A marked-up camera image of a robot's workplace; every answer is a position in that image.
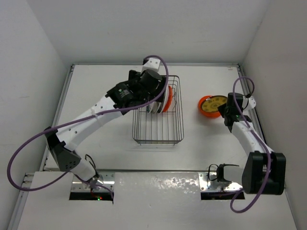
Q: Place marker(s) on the yellow patterned plate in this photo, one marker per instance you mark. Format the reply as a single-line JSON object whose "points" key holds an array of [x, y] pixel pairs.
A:
{"points": [[210, 104]]}

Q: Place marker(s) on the orange plate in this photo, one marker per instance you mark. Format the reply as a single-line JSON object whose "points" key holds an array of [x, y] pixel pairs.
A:
{"points": [[169, 101], [209, 115]]}

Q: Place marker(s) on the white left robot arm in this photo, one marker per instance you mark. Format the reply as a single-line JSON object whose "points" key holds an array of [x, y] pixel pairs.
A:
{"points": [[140, 90]]}

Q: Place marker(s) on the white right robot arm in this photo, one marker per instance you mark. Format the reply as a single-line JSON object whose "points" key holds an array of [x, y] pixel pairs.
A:
{"points": [[263, 166]]}

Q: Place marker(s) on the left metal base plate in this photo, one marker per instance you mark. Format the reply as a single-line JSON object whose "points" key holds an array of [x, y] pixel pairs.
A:
{"points": [[106, 179]]}

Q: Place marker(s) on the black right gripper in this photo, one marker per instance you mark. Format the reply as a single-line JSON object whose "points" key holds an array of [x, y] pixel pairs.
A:
{"points": [[220, 109]]}

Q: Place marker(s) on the metal base plate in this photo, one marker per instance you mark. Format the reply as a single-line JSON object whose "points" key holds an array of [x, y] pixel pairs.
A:
{"points": [[209, 186], [106, 179]]}

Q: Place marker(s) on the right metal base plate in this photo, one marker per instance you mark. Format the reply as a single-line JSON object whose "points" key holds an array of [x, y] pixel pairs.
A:
{"points": [[209, 186]]}

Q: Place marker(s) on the orange plate in rack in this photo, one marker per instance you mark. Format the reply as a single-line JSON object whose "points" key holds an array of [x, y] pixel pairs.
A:
{"points": [[169, 101]]}

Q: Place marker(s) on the dark rimmed white plate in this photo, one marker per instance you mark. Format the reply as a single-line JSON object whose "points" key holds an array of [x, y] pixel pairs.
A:
{"points": [[164, 102]]}

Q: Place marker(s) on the white floral plate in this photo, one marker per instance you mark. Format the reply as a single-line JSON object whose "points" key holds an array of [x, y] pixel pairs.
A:
{"points": [[155, 107]]}

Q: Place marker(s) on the wire dish rack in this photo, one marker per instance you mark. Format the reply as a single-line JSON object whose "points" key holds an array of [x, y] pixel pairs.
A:
{"points": [[161, 129]]}

